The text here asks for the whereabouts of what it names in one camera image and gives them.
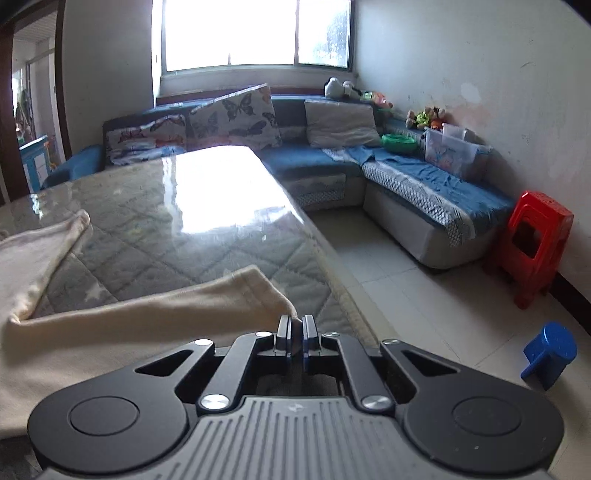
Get plain grey pillow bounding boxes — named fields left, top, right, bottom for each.
left=304, top=99, right=382, bottom=149

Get white plush toy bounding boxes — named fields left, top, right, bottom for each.
left=324, top=77, right=355, bottom=100

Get green plastic basin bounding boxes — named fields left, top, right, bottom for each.
left=381, top=133, right=419, bottom=156

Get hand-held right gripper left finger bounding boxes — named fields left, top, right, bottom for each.
left=134, top=315, right=296, bottom=414

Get grey quilted table cover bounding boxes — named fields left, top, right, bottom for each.
left=0, top=145, right=384, bottom=352

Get brown door frame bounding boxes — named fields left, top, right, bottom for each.
left=0, top=0, right=73, bottom=206

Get light blue cabinet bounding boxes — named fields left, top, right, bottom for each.
left=19, top=134, right=51, bottom=195

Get clear plastic storage box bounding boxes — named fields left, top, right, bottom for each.
left=423, top=123, right=480, bottom=180

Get blue sofa cover cloth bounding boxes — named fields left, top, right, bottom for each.
left=322, top=145, right=516, bottom=246

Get plush toys on sofa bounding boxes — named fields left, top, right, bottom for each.
left=405, top=106, right=447, bottom=131

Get green and orange toy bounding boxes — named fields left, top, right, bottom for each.
left=361, top=90, right=394, bottom=110

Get cream garment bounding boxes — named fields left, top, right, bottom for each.
left=0, top=209, right=301, bottom=441

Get red plastic stool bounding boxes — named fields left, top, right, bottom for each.
left=484, top=191, right=574, bottom=310

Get small blue plastic stool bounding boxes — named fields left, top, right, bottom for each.
left=520, top=322, right=578, bottom=391

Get blue corner sofa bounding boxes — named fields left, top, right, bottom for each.
left=41, top=95, right=517, bottom=271

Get window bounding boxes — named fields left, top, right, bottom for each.
left=160, top=0, right=357, bottom=75

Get large butterfly print pillow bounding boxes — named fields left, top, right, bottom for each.
left=188, top=83, right=283, bottom=151

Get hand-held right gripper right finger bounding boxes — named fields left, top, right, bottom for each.
left=301, top=314, right=459, bottom=413

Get small butterfly print pillow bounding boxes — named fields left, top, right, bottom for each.
left=105, top=114, right=188, bottom=167

